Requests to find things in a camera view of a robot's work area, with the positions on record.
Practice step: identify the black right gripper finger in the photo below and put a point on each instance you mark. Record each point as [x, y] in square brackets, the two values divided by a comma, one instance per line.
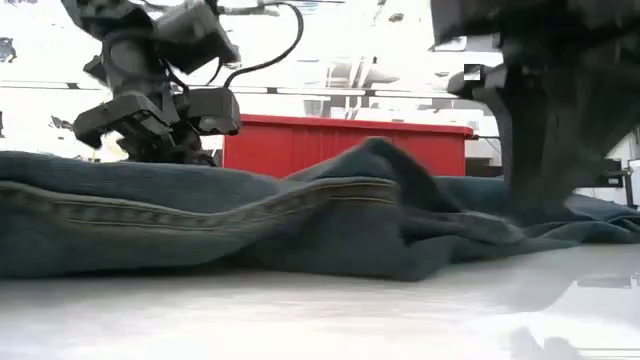
[590, 110]
[527, 125]

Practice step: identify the red plastic laundry bin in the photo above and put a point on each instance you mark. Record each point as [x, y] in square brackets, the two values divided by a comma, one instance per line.
[300, 145]

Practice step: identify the black ceiling fixture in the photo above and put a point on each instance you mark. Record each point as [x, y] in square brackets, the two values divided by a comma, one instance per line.
[7, 50]

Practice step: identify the blue denim jeans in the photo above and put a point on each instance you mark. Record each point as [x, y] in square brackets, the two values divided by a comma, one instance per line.
[150, 240]

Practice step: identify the black computer monitor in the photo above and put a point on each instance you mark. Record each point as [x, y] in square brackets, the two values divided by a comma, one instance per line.
[615, 172]

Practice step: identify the black thin bracket stand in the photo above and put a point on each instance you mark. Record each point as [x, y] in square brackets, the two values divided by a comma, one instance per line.
[487, 136]

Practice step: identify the long ceiling light strip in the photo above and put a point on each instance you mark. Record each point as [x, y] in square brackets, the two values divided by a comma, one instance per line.
[250, 90]

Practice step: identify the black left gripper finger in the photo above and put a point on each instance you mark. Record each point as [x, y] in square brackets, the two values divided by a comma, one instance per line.
[210, 112]
[130, 120]

